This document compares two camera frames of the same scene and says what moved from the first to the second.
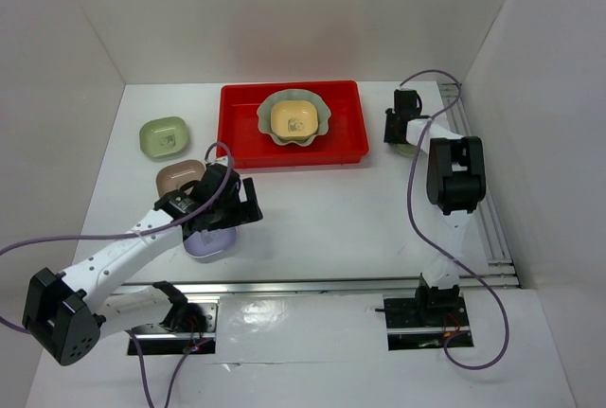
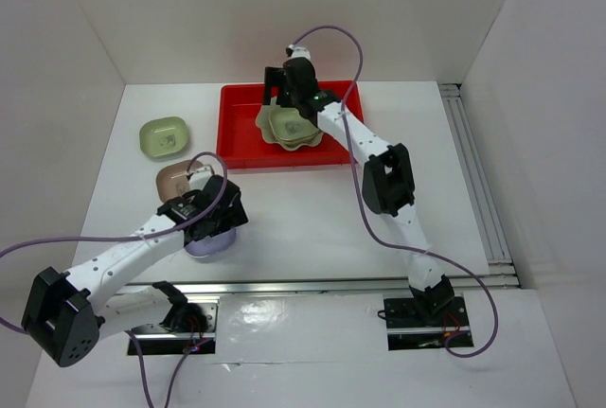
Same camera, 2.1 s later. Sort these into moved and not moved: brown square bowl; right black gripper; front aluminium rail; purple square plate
Moved: right black gripper
Not moved: brown square bowl; front aluminium rail; purple square plate
